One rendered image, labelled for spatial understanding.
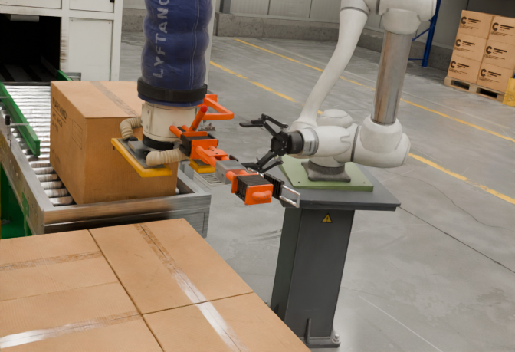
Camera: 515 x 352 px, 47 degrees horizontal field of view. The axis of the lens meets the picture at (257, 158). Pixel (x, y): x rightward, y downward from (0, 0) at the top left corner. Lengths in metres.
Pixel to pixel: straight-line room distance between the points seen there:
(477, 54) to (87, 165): 8.33
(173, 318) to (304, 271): 0.88
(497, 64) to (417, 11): 7.74
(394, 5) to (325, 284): 1.21
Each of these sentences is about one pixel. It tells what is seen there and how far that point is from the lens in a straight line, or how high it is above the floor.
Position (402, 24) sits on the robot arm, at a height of 1.44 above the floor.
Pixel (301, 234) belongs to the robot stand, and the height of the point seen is 0.54.
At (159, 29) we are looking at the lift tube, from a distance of 1.89.
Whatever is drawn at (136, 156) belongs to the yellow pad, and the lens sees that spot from 1.98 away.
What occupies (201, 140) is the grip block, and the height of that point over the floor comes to 1.07.
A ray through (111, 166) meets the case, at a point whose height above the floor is 0.74.
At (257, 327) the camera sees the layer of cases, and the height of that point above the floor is 0.54.
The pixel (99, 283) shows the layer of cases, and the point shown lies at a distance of 2.03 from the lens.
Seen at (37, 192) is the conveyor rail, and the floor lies 0.59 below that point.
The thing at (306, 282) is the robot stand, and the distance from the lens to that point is 2.63.
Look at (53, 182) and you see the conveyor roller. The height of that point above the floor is 0.55.
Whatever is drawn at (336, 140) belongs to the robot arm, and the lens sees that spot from 2.00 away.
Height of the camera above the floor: 1.60
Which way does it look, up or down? 19 degrees down
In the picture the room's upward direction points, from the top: 8 degrees clockwise
